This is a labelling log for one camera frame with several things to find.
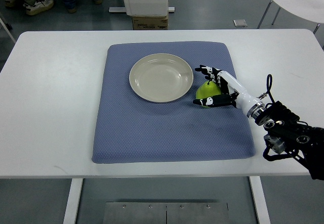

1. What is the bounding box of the green pear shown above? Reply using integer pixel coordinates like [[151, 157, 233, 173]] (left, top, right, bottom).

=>
[[195, 81, 222, 100]]

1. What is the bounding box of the metal base plate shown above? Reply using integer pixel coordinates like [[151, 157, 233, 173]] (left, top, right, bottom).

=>
[[103, 202, 230, 223]]

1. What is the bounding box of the cardboard box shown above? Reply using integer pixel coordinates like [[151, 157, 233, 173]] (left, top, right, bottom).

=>
[[132, 16, 169, 30]]

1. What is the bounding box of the beige round plate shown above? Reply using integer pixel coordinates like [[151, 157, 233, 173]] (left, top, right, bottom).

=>
[[129, 53, 194, 103]]

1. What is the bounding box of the white sneaker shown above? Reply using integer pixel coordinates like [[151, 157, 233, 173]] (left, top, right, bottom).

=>
[[24, 0, 54, 16]]

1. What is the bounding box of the white table leg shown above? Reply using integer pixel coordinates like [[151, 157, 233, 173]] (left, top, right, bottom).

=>
[[63, 178, 83, 224], [249, 176, 271, 224]]

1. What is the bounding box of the right white table leg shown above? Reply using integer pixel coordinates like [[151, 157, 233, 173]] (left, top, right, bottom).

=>
[[249, 176, 271, 224]]

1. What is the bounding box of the black looped cable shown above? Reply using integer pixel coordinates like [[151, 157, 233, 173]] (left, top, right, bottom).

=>
[[257, 74, 276, 105]]

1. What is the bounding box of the white chair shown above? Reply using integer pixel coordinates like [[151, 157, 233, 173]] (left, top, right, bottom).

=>
[[257, 0, 323, 33]]

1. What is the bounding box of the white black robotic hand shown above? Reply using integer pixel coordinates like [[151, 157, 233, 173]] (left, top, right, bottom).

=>
[[193, 65, 264, 117]]

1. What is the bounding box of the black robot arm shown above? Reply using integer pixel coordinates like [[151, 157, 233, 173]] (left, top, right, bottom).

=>
[[248, 101, 323, 180]]

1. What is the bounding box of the grey floor outlet plate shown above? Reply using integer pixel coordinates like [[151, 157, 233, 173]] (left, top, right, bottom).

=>
[[233, 19, 248, 27]]

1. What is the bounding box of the left white table leg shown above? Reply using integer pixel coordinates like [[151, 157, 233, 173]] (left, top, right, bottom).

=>
[[63, 178, 83, 224]]

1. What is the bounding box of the blue textured mat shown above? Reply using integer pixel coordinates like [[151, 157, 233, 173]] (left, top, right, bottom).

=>
[[92, 41, 255, 163]]

